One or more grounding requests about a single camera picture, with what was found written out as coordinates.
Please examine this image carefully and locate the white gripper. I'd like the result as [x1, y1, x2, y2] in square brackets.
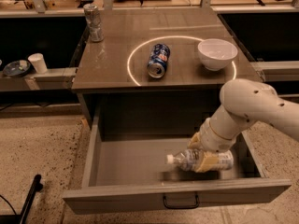
[188, 118, 236, 173]

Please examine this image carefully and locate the clear plastic water bottle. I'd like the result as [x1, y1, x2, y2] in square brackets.
[166, 149, 234, 173]

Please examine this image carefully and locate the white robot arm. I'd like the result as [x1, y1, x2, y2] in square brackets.
[188, 78, 299, 173]

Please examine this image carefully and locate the grey open drawer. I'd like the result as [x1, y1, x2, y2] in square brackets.
[63, 108, 291, 215]

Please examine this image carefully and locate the grey cabinet with counter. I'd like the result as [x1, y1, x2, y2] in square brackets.
[72, 7, 259, 131]

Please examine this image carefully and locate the white ceramic bowl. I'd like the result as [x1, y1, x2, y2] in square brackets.
[197, 38, 238, 71]

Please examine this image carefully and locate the blue soda can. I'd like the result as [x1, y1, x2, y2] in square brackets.
[147, 44, 170, 78]

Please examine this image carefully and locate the grey side shelf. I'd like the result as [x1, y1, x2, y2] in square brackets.
[0, 67, 77, 92]

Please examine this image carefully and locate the black floor stand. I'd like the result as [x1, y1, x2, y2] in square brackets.
[0, 175, 43, 224]

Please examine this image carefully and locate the silver tall can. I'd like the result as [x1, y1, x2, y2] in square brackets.
[83, 4, 104, 42]

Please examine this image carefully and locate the white paper cup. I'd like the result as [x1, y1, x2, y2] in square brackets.
[28, 53, 48, 74]

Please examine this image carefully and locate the dark round plate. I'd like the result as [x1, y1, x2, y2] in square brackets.
[3, 60, 31, 77]

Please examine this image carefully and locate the black drawer handle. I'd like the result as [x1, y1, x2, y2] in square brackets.
[163, 193, 200, 210]

